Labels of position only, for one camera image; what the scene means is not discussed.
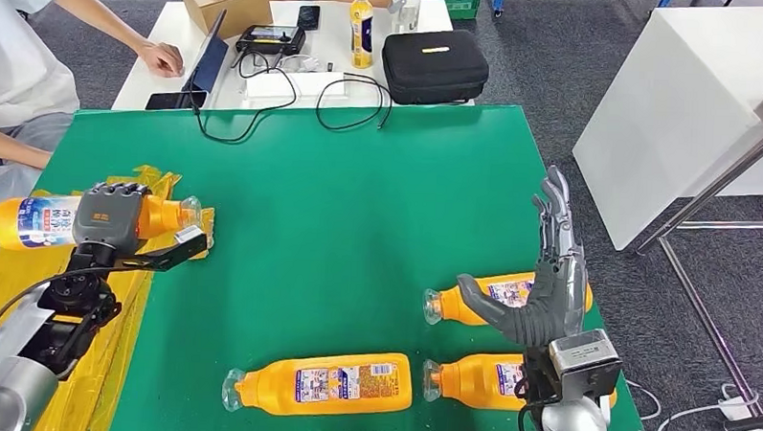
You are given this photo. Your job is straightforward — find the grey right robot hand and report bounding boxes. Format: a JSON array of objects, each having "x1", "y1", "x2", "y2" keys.
[{"x1": 455, "y1": 163, "x2": 593, "y2": 350}]

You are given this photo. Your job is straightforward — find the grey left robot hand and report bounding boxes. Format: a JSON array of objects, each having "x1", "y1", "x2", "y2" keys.
[{"x1": 71, "y1": 181, "x2": 152, "y2": 258}]

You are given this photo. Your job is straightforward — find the orange detergent bottle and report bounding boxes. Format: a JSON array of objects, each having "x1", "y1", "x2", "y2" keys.
[
  {"x1": 420, "y1": 351, "x2": 618, "y2": 417},
  {"x1": 220, "y1": 347, "x2": 415, "y2": 420},
  {"x1": 0, "y1": 189, "x2": 204, "y2": 258},
  {"x1": 422, "y1": 268, "x2": 595, "y2": 331}
]

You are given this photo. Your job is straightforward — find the yellow drink bottle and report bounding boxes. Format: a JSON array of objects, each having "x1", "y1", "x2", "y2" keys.
[{"x1": 348, "y1": 0, "x2": 376, "y2": 71}]

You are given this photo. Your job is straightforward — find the yellow tape patch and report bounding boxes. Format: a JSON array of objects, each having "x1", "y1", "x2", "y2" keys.
[{"x1": 0, "y1": 159, "x2": 218, "y2": 431}]

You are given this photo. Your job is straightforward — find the large black phone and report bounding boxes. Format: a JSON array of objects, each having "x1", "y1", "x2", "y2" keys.
[{"x1": 145, "y1": 88, "x2": 208, "y2": 114}]

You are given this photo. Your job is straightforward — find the person's left hand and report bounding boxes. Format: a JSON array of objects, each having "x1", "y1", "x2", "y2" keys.
[{"x1": 135, "y1": 40, "x2": 186, "y2": 79}]

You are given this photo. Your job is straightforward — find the person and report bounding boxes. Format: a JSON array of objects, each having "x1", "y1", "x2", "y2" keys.
[{"x1": 0, "y1": 0, "x2": 187, "y2": 240}]

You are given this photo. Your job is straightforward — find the dark blue tablet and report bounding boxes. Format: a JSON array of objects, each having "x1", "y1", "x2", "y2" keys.
[{"x1": 176, "y1": 7, "x2": 232, "y2": 111}]

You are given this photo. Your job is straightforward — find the white cabinet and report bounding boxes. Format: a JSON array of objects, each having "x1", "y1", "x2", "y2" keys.
[{"x1": 569, "y1": 0, "x2": 763, "y2": 258}]

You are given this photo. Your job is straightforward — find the cardboard box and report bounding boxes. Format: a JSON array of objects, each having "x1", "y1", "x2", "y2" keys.
[{"x1": 173, "y1": 0, "x2": 275, "y2": 43}]

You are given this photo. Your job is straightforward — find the black controller with screen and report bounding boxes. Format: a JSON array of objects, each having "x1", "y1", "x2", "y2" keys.
[{"x1": 236, "y1": 24, "x2": 307, "y2": 57}]

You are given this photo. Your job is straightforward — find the clear glasses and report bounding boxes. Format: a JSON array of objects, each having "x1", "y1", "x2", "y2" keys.
[{"x1": 271, "y1": 53, "x2": 329, "y2": 76}]

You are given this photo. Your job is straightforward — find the black zip case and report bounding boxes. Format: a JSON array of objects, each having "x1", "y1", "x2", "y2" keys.
[{"x1": 380, "y1": 27, "x2": 492, "y2": 109}]

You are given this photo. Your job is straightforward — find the white desk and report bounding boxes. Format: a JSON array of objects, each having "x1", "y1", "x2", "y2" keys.
[{"x1": 112, "y1": 0, "x2": 479, "y2": 124}]

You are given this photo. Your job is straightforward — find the small black phone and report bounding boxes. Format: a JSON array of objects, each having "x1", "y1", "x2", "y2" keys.
[{"x1": 297, "y1": 5, "x2": 322, "y2": 33}]

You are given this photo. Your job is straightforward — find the green plastic crate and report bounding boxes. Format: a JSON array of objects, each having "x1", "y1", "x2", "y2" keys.
[{"x1": 434, "y1": 0, "x2": 483, "y2": 22}]

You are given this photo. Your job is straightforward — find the clear water tumbler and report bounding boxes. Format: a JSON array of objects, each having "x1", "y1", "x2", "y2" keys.
[{"x1": 387, "y1": 0, "x2": 423, "y2": 36}]

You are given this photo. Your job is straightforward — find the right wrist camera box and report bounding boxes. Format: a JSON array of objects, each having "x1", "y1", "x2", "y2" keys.
[{"x1": 546, "y1": 328, "x2": 624, "y2": 401}]

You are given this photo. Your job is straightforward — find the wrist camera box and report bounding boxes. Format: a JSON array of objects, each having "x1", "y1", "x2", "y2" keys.
[
  {"x1": 109, "y1": 223, "x2": 210, "y2": 274},
  {"x1": 546, "y1": 328, "x2": 624, "y2": 401}
]

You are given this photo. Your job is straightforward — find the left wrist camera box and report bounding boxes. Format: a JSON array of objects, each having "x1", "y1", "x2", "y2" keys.
[{"x1": 109, "y1": 223, "x2": 210, "y2": 274}]

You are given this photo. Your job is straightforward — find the short white floor cable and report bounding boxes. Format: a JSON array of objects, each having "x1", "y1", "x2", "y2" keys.
[{"x1": 621, "y1": 379, "x2": 662, "y2": 421}]

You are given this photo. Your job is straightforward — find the long black cable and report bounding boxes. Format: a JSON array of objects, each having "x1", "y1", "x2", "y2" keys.
[{"x1": 190, "y1": 47, "x2": 300, "y2": 147}]

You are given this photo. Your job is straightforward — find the long white floor cable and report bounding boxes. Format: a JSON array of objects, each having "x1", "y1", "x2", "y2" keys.
[{"x1": 650, "y1": 380, "x2": 761, "y2": 431}]

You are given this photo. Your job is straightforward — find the looped black cable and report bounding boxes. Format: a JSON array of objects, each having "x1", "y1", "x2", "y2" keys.
[{"x1": 315, "y1": 72, "x2": 395, "y2": 133}]

